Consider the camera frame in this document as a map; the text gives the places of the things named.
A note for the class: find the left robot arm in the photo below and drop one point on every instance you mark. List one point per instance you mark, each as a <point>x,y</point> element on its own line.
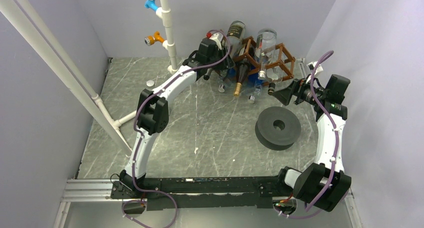
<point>152,113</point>

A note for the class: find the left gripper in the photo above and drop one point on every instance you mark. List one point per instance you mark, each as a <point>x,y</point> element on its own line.
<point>222,53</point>

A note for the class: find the small silver cap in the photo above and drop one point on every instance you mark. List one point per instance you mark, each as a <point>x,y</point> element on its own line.
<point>150,83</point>

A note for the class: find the clear bottle dark label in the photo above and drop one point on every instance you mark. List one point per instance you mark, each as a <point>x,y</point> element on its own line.
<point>235,35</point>

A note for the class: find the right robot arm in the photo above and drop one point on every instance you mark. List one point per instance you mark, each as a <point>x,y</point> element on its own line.
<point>324,183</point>

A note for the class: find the green bottle grey cap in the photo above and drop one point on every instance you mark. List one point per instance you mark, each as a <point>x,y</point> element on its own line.
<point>207,75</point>

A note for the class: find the white diagonal frame pipe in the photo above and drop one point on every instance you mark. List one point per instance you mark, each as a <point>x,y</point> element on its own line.
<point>22,23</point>

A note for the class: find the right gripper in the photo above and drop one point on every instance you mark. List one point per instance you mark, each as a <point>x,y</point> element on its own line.
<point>298,86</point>

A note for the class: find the brown bottle gold foil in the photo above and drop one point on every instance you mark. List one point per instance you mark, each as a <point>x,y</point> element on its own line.
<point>242,69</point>

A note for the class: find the dark grey foam spool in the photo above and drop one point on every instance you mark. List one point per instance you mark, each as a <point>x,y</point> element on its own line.
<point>277,128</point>

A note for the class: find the orange tap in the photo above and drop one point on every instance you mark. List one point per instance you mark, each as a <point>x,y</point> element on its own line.
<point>155,38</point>

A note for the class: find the large clear bottle white stopper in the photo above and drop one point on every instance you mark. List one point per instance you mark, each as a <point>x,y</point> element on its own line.
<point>265,49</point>

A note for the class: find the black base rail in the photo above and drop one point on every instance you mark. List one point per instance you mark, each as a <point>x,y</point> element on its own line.
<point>203,192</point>

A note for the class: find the brown wooden wine rack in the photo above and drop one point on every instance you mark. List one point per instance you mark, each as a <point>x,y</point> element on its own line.
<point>284,60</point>

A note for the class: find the white pvc pipe stand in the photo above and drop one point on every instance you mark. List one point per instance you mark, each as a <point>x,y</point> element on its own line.
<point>169,43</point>

